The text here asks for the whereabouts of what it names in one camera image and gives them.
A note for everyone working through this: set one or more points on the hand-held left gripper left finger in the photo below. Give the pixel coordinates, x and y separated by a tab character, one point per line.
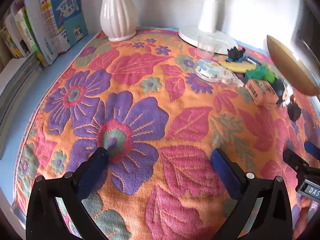
95	172

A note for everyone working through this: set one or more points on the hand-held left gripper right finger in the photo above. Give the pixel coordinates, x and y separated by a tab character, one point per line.
225	175

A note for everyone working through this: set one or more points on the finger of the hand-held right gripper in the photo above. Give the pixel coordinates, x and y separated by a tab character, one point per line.
313	150
296	162

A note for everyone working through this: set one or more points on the small black toy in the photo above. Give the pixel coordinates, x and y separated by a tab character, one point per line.
294	112

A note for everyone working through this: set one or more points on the black and white figurine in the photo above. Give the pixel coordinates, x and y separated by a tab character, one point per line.
281	90

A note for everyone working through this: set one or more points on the orange eraser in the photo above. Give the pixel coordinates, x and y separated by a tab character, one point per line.
261	92

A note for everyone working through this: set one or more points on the golden ribbed bowl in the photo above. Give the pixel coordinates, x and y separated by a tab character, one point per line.
287	62

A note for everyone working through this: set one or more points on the green spiky toy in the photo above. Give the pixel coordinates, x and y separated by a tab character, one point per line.
260	73

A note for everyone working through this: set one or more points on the clear correction tape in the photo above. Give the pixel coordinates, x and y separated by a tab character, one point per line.
210	71

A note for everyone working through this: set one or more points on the yellow toy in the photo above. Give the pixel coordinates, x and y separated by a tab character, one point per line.
237	66

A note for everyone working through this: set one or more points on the blue toy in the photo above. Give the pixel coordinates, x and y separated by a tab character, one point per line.
244	59

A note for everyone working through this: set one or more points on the black toy figure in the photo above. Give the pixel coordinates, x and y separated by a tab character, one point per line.
236	53

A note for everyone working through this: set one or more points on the clear plastic cup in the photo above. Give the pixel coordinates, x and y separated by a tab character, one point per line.
206	48

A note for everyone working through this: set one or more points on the floral woven tablecloth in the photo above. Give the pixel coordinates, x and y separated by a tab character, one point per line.
150	92

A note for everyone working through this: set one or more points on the stack of magazines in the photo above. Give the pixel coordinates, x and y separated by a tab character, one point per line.
15	87

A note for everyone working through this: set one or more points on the black monitor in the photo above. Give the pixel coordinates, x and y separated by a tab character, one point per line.
307	25

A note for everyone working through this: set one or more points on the row of upright books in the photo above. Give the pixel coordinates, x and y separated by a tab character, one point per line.
17	37

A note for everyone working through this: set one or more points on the blue cover book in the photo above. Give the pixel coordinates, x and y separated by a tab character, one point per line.
67	17

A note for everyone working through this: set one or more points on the white ribbed vase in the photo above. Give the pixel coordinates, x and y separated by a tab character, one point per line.
117	12

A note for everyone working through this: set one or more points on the white desk lamp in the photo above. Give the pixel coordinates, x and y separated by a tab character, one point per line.
207	12

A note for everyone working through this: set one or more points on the white cover book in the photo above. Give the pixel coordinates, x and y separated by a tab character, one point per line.
37	10

